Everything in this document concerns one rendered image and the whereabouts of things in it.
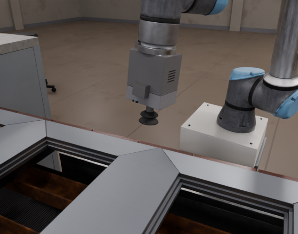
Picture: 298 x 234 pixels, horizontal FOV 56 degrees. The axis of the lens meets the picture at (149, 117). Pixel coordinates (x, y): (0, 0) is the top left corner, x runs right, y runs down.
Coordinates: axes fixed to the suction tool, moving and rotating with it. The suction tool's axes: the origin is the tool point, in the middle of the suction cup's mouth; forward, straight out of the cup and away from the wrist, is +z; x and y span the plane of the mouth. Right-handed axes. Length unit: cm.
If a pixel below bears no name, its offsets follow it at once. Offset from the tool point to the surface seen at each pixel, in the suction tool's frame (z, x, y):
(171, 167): 15.8, 10.0, 2.1
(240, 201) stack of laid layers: 16.7, 10.9, 20.7
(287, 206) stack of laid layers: 14.8, 14.1, 30.0
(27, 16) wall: 80, 491, -834
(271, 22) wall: 13, 837, -177
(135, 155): 16.7, 8.8, -8.8
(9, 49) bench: 3, 20, -90
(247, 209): 30.1, 27.0, 20.6
